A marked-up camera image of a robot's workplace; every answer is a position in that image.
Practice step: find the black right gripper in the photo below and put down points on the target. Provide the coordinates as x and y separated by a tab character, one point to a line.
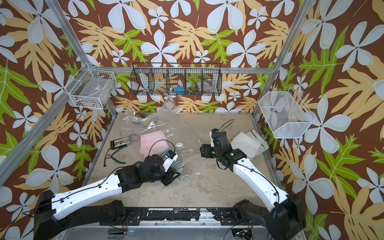
206	149

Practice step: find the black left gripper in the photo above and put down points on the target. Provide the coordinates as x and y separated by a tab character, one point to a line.
170	174

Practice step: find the clear plastic vacuum bag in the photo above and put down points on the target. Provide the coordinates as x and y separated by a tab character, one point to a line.
164	133

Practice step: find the pink towel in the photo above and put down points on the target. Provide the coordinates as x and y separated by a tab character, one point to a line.
153	143

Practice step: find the green white striped towel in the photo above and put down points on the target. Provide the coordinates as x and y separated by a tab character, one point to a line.
177	166

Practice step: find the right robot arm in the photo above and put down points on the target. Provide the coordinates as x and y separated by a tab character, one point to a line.
282	215

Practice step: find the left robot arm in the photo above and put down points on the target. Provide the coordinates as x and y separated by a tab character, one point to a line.
55	213

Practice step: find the white vacuum bag valve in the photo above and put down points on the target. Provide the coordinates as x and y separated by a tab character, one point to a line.
179	144

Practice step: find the white folded towel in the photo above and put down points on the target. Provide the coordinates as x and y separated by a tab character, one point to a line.
250	143

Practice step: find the black parallel charging board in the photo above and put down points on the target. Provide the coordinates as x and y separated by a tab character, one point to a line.
119	143

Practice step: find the yellow black screwdriver bit case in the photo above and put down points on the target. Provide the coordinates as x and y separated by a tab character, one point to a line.
141	115

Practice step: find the white mesh basket right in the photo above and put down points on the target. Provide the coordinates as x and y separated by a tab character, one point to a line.
286	114

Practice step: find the green handled pliers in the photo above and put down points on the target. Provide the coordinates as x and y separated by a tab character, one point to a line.
109	155

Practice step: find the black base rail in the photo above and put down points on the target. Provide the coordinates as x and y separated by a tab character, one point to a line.
139	215

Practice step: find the black wire basket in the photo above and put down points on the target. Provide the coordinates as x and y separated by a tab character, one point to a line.
199	79

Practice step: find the white wire basket left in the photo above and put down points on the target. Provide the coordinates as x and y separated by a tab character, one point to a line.
92	88

